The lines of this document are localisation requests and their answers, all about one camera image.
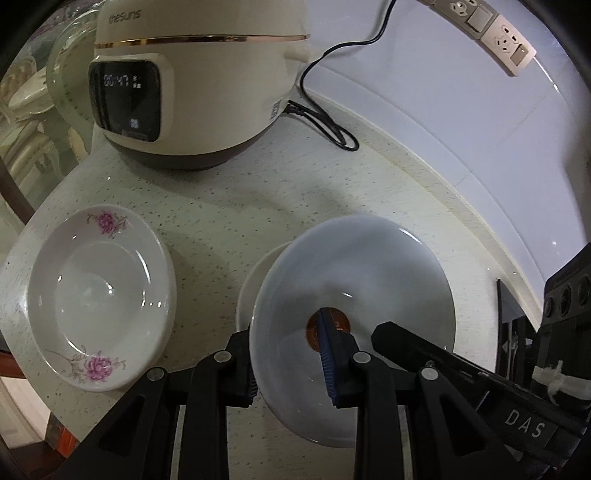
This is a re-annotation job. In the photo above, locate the cream rice cooker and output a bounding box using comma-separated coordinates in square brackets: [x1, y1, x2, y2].
[88, 0, 311, 171]

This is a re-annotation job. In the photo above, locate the beige wall socket strip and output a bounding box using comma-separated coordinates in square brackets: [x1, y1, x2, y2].
[418, 0, 539, 78]

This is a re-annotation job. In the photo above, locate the pink floral white plate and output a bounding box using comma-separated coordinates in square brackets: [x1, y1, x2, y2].
[27, 205, 177, 393]
[41, 258, 178, 394]

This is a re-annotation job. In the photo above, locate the black glass cooktop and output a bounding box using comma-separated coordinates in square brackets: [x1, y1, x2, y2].
[496, 277, 548, 376]

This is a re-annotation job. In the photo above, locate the plain white bowl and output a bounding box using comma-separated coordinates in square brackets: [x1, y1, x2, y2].
[249, 213, 453, 448]

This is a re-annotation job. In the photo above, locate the small plain white plate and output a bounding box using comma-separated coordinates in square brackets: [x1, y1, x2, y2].
[235, 240, 301, 334]

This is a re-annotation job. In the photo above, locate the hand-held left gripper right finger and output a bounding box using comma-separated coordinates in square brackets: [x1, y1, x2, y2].
[316, 309, 532, 480]

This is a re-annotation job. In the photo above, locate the black power cable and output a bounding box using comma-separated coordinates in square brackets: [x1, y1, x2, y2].
[285, 0, 398, 152]

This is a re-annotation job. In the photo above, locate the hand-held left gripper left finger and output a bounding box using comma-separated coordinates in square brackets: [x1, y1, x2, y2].
[76, 323, 257, 480]

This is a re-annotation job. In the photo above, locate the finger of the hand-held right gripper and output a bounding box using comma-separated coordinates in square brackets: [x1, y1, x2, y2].
[372, 322, 536, 417]

